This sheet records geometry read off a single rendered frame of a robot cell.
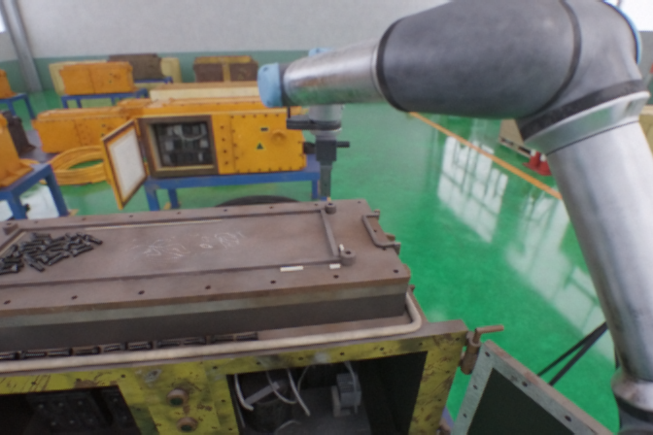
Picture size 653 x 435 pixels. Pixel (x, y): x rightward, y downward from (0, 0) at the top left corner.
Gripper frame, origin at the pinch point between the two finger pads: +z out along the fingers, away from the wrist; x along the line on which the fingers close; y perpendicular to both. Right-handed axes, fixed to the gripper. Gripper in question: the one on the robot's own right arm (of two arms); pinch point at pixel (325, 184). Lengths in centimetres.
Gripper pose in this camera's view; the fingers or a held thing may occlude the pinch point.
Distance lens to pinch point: 88.3
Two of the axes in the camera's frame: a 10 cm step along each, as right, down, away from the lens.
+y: 10.0, -0.1, 0.3
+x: -0.3, -4.8, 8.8
